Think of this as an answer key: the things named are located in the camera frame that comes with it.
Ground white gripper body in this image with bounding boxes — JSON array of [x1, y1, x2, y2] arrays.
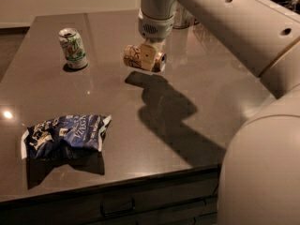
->
[[138, 8, 175, 42]]

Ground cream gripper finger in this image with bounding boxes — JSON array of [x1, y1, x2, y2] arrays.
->
[[140, 44, 158, 71]]

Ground orange soda can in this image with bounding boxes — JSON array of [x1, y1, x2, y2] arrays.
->
[[123, 45, 167, 72]]

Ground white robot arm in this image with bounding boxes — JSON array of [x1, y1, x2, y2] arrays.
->
[[139, 0, 300, 225]]

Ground green and white soda can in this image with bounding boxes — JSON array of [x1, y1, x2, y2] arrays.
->
[[59, 28, 88, 69]]

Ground metal utensil cup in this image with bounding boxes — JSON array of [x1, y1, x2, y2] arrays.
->
[[173, 4, 192, 29]]

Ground crumpled blue chip bag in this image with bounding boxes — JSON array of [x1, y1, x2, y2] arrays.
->
[[21, 115, 112, 160]]

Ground left drawer with handle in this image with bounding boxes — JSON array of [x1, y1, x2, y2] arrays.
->
[[0, 172, 218, 225]]

